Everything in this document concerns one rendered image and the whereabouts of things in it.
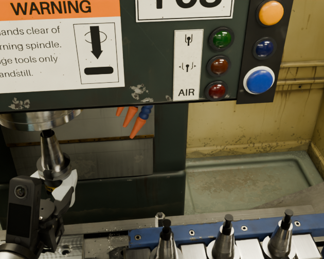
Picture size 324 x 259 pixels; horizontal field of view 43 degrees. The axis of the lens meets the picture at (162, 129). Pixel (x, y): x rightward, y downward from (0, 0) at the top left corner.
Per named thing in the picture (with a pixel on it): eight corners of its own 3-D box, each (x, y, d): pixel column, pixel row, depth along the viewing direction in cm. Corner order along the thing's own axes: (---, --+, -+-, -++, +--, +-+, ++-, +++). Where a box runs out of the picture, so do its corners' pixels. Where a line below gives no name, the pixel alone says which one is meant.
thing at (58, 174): (76, 163, 81) (74, 153, 80) (65, 184, 77) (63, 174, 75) (46, 159, 82) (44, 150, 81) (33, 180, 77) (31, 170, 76)
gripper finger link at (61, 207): (60, 187, 79) (31, 220, 72) (58, 180, 77) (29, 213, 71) (81, 194, 77) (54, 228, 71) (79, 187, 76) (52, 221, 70)
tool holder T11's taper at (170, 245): (176, 246, 80) (176, 224, 76) (180, 266, 76) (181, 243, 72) (153, 249, 79) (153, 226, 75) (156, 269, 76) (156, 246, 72)
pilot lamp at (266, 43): (273, 58, 45) (276, 39, 43) (253, 59, 45) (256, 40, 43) (271, 55, 45) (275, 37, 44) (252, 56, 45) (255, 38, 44)
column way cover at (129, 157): (157, 177, 141) (156, 38, 110) (15, 187, 137) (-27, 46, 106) (155, 167, 145) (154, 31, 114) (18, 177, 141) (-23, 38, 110)
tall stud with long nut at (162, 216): (165, 246, 119) (165, 217, 111) (156, 247, 118) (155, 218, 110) (164, 239, 121) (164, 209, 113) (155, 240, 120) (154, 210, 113)
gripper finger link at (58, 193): (77, 186, 84) (51, 218, 78) (73, 165, 81) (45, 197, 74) (90, 190, 84) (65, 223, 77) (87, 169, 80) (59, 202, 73)
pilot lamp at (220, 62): (228, 75, 46) (230, 58, 44) (209, 76, 45) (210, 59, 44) (227, 73, 46) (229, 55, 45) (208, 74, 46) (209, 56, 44)
